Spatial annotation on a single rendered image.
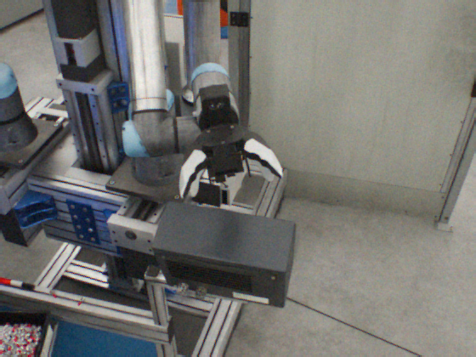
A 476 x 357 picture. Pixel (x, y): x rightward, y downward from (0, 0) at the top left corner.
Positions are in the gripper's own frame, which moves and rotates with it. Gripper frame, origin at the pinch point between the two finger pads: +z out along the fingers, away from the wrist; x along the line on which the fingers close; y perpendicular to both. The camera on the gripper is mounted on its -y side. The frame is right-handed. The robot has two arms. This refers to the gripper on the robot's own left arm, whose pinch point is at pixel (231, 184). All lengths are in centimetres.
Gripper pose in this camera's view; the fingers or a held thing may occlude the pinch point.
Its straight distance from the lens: 75.5
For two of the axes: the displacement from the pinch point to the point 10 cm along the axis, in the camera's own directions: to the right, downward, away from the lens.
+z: 1.4, 6.5, -7.5
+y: 1.3, 7.4, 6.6
